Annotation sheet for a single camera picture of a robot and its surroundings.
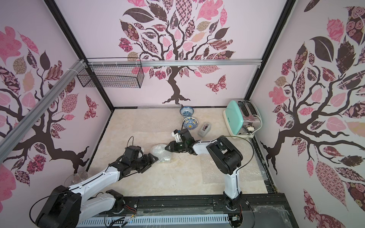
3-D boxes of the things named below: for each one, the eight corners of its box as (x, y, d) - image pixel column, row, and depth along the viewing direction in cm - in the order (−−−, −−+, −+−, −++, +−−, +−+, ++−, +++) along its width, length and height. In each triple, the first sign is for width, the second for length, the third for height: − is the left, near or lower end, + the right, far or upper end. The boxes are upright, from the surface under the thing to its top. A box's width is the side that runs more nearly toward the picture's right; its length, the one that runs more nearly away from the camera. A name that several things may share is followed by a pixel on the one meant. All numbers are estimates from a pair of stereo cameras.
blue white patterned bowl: (178, 113, 117) (178, 110, 114) (185, 107, 122) (185, 104, 119) (188, 118, 113) (188, 115, 111) (194, 112, 118) (195, 109, 115)
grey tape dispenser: (197, 135, 105) (198, 131, 101) (203, 124, 111) (204, 121, 108) (205, 138, 103) (206, 135, 99) (210, 127, 109) (211, 124, 106)
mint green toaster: (228, 139, 103) (235, 123, 89) (222, 114, 119) (227, 98, 105) (254, 139, 103) (265, 123, 89) (245, 114, 119) (253, 98, 105)
